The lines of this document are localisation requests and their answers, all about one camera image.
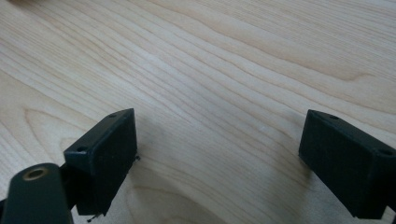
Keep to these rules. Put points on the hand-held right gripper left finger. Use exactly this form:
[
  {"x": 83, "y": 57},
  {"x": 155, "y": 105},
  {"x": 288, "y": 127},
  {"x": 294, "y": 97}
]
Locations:
[{"x": 106, "y": 158}]

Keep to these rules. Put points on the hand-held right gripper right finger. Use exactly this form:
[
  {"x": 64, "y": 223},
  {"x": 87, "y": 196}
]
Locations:
[{"x": 345, "y": 165}]

